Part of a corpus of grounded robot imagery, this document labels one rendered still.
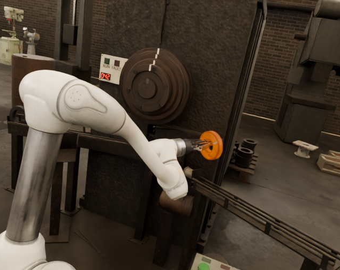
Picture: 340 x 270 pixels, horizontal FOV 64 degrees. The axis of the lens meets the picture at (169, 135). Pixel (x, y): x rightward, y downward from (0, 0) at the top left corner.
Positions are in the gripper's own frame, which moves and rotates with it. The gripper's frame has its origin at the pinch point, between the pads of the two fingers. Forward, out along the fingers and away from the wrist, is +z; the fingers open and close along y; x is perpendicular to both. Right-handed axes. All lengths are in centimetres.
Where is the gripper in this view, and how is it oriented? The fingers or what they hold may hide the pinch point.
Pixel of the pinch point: (210, 142)
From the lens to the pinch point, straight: 149.8
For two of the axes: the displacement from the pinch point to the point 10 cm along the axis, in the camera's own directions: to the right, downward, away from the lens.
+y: 5.7, 3.4, -7.5
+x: 1.3, -9.4, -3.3
